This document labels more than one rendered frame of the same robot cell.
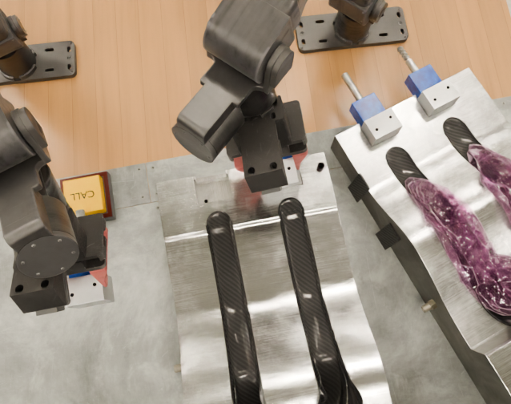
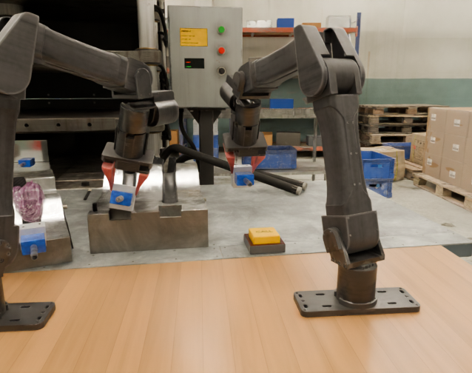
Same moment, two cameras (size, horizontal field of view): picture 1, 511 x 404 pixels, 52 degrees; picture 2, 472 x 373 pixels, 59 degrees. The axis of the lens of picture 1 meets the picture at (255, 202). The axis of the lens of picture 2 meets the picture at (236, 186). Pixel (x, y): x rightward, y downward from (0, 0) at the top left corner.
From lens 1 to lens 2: 1.25 m
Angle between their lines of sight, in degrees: 92
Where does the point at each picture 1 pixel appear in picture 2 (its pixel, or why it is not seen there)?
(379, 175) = (52, 226)
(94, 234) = (228, 140)
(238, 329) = (169, 186)
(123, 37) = (248, 321)
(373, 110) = (30, 236)
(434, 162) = not seen: hidden behind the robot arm
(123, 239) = (237, 237)
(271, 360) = (155, 173)
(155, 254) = (216, 233)
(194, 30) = (164, 325)
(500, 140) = not seen: outside the picture
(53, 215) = (228, 88)
